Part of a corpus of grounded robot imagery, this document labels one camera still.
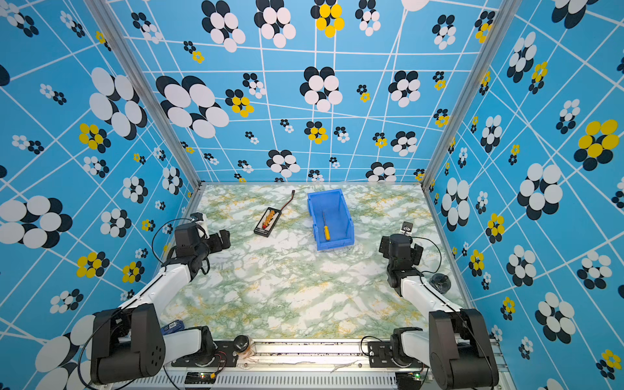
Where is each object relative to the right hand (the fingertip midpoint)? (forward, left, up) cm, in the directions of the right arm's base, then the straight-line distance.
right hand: (406, 240), depth 88 cm
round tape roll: (-34, +53, +1) cm, 63 cm away
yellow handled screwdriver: (+10, +29, -8) cm, 32 cm away
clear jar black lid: (-16, -7, +1) cm, 18 cm away
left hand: (+2, +69, +2) cm, 69 cm away
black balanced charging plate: (+14, +55, -8) cm, 57 cm away
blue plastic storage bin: (+18, +25, -8) cm, 32 cm away
